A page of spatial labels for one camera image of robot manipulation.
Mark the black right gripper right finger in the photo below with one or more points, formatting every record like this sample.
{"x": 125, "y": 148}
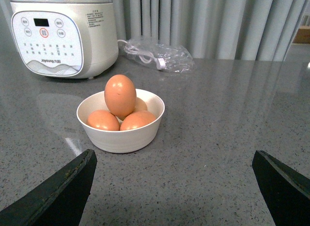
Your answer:
{"x": 286, "y": 192}

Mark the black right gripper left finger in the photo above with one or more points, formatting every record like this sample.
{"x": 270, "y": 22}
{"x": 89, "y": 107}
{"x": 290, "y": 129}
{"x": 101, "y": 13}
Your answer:
{"x": 59, "y": 200}

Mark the brown egg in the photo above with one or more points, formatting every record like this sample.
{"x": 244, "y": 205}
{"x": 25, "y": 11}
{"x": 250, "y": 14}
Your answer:
{"x": 120, "y": 95}

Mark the brown egg bowl left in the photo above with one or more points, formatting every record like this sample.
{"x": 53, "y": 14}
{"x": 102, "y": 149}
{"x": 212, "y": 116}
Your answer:
{"x": 103, "y": 120}

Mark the brown egg bowl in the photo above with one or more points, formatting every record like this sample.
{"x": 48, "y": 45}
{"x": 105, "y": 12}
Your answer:
{"x": 103, "y": 120}
{"x": 137, "y": 120}

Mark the brown egg bowl right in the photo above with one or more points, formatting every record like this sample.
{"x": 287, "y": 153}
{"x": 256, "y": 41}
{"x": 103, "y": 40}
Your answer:
{"x": 137, "y": 120}

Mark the pale egg bowl back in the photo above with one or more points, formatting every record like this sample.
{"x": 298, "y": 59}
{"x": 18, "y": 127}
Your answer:
{"x": 140, "y": 105}

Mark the cardboard box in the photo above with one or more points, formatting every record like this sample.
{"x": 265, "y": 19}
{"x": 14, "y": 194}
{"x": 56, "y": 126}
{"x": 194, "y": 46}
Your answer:
{"x": 303, "y": 35}

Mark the white bowl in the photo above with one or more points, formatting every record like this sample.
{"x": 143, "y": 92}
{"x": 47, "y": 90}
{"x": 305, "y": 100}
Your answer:
{"x": 121, "y": 141}

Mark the white Joyoung blender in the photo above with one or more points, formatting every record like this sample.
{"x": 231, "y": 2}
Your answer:
{"x": 74, "y": 39}

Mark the clear plastic bag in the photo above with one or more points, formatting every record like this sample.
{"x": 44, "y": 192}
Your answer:
{"x": 152, "y": 53}

